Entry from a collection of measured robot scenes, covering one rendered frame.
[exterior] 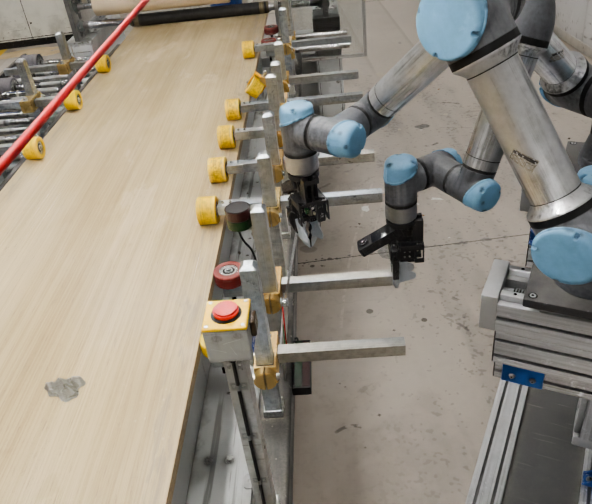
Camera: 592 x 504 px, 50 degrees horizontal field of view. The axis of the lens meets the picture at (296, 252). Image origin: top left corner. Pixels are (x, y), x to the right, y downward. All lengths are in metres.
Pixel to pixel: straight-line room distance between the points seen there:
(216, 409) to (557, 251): 0.95
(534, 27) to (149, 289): 1.05
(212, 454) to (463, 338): 1.43
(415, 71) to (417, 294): 1.77
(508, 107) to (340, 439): 1.56
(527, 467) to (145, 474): 1.21
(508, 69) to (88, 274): 1.17
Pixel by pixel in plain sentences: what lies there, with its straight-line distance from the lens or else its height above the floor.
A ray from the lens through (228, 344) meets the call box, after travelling 0.97.
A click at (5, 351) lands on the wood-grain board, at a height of 0.90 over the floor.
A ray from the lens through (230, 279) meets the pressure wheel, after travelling 1.58.
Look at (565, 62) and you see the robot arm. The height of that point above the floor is 1.30.
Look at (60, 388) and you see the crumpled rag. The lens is 1.43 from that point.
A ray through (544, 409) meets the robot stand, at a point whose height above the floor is 0.21.
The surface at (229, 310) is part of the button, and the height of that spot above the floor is 1.23.
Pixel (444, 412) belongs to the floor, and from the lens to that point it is 2.43.
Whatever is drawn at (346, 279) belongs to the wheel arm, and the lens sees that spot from 1.60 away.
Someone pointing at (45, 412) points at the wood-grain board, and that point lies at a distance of 1.41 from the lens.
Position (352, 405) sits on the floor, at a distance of 2.45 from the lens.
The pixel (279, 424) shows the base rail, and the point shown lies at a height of 0.70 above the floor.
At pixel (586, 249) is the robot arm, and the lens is 1.08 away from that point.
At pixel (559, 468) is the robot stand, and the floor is 0.21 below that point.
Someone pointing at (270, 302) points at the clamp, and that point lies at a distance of 1.58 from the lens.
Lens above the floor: 1.84
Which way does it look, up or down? 35 degrees down
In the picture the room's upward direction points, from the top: 7 degrees counter-clockwise
